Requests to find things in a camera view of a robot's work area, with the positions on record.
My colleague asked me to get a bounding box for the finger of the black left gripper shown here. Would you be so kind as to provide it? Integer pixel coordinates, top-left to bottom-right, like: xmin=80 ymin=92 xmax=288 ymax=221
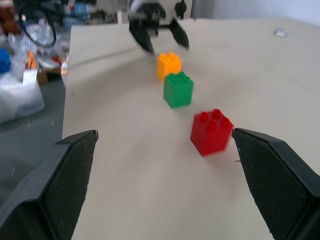
xmin=128 ymin=20 xmax=155 ymax=54
xmin=169 ymin=18 xmax=190 ymax=50

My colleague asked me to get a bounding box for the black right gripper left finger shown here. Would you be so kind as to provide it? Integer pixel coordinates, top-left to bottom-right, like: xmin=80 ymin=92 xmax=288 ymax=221
xmin=0 ymin=129 xmax=99 ymax=240

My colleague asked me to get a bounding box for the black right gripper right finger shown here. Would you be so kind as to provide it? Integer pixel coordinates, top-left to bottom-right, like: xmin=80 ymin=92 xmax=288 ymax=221
xmin=231 ymin=127 xmax=320 ymax=240

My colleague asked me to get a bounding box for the black knob-shaped fixture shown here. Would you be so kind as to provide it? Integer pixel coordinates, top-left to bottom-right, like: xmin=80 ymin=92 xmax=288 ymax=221
xmin=174 ymin=0 xmax=188 ymax=19

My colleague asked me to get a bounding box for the orange toy brick cube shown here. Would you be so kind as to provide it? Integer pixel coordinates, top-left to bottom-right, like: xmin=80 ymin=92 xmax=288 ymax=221
xmin=156 ymin=51 xmax=183 ymax=83

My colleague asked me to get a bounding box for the green toy brick cube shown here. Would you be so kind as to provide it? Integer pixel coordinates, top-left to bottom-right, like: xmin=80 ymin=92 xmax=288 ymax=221
xmin=162 ymin=71 xmax=195 ymax=109

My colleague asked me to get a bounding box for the red toy brick cube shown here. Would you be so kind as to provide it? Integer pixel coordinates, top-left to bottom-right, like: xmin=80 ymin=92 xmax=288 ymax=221
xmin=189 ymin=108 xmax=235 ymax=158

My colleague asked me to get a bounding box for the small silver metal piece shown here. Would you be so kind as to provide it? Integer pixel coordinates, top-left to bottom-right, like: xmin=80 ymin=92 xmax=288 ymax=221
xmin=274 ymin=27 xmax=288 ymax=38

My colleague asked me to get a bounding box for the clear plastic bag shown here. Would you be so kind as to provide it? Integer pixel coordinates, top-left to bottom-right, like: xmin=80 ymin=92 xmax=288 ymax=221
xmin=0 ymin=71 xmax=46 ymax=125

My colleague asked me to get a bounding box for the orange plastic piece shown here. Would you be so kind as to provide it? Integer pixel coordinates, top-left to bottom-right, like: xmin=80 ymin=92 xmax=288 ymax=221
xmin=26 ymin=50 xmax=39 ymax=70

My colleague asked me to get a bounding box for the reddish brown object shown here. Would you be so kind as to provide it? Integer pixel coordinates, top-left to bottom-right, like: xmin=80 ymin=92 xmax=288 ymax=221
xmin=0 ymin=4 xmax=21 ymax=36

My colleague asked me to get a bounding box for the blue plastic object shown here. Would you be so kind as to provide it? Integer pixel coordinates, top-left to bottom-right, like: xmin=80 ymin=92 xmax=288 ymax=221
xmin=0 ymin=48 xmax=12 ymax=74

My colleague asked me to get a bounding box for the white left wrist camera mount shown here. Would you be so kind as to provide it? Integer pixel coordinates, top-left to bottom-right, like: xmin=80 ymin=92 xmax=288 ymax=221
xmin=128 ymin=0 xmax=145 ymax=12

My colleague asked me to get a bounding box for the black cable loop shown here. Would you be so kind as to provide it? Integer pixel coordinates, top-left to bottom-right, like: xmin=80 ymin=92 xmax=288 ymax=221
xmin=18 ymin=4 xmax=58 ymax=49

